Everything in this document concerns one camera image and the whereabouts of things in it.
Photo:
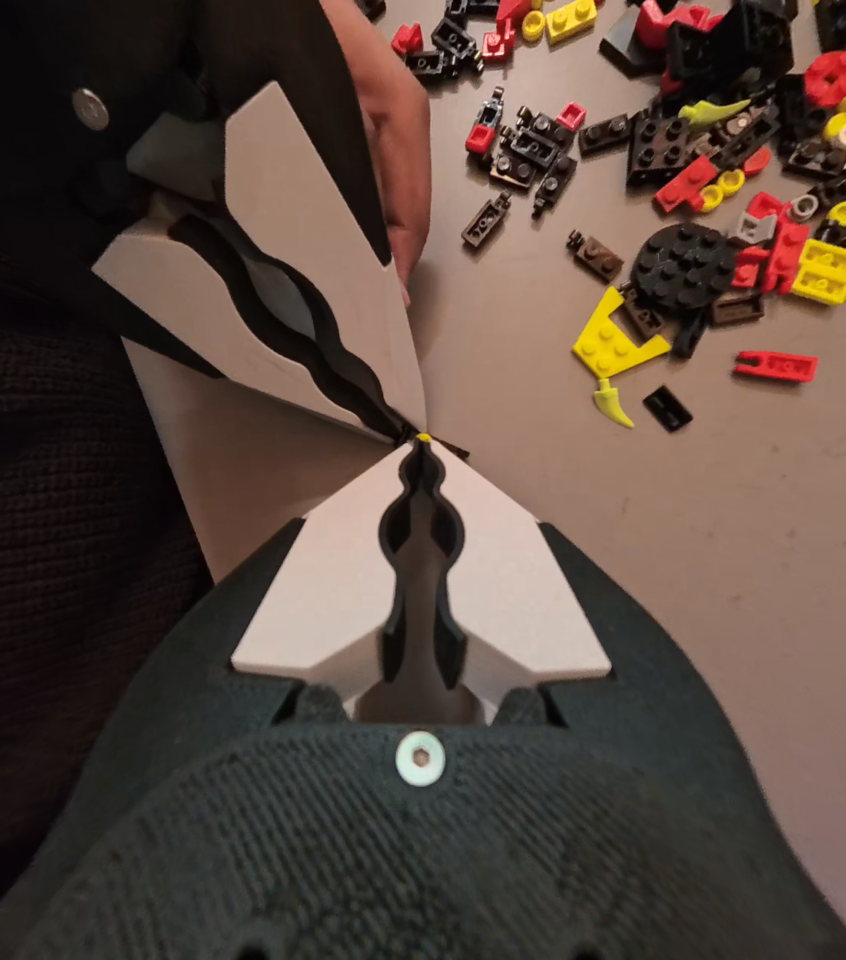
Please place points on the small black lego slope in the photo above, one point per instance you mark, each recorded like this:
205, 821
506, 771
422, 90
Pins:
667, 409

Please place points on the yellow wedge lego plate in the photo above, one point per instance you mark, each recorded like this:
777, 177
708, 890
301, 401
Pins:
610, 337

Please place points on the pile of lego pieces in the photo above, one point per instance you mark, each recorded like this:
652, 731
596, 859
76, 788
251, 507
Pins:
663, 142

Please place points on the person's left hand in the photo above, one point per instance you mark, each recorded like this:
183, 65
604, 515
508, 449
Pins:
393, 135

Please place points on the lime lego claw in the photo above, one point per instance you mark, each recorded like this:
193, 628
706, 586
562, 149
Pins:
614, 405

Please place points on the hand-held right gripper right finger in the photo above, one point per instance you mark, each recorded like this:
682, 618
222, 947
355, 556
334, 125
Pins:
528, 600

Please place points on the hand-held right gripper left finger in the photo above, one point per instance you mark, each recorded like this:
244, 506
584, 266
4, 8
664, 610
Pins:
318, 600

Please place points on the red lego clip plate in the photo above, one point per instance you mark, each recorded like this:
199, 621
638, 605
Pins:
775, 366

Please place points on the black round lego plate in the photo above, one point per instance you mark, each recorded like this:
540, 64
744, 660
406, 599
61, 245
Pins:
682, 262

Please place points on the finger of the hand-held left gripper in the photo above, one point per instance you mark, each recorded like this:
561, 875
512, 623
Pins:
190, 307
303, 187

